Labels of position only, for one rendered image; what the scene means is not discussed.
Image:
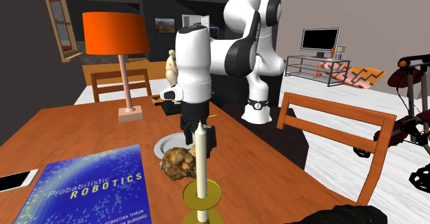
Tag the wooden dining table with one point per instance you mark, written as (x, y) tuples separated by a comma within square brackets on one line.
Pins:
[(84, 132)]

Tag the brown lumpy food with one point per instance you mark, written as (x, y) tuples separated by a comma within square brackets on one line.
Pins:
[(178, 166)]

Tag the beige figurine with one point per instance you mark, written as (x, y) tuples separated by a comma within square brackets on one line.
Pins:
[(171, 68)]

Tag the red black exercise bike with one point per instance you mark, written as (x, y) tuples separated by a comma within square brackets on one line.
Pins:
[(401, 78)]

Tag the blue book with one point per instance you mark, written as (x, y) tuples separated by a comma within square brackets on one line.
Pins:
[(90, 183)]

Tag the dark robot stand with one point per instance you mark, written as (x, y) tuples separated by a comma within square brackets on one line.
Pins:
[(268, 139)]

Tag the glass stand with television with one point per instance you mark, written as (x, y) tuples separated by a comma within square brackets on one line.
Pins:
[(319, 39)]

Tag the orange patterned rug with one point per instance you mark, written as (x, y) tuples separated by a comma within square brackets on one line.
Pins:
[(364, 75)]

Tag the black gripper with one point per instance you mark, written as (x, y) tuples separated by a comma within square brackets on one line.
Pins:
[(195, 114)]

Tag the orange shade table lamp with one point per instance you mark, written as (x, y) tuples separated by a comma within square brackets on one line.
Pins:
[(116, 31)]

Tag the white candle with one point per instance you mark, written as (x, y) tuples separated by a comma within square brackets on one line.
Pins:
[(201, 163)]

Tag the white plate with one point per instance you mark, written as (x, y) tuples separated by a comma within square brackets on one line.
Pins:
[(168, 143)]

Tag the landscape wall picture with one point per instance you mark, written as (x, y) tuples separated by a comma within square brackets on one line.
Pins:
[(165, 25)]

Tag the white smartphone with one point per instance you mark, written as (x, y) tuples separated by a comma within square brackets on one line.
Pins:
[(16, 180)]

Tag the wooden framed window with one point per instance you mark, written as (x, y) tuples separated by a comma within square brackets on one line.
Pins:
[(55, 21)]

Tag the small black orange box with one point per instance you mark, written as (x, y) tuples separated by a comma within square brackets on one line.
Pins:
[(156, 99)]

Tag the wooden chair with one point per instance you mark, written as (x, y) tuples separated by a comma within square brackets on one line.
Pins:
[(336, 114), (117, 89)]

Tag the white door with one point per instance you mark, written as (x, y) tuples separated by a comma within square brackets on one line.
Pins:
[(193, 20)]

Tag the gold candle holder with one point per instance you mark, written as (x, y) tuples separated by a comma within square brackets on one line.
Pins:
[(191, 196)]

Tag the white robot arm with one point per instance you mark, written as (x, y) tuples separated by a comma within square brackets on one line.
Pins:
[(198, 58)]

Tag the black lumpy object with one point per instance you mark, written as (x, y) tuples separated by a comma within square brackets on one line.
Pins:
[(339, 216)]

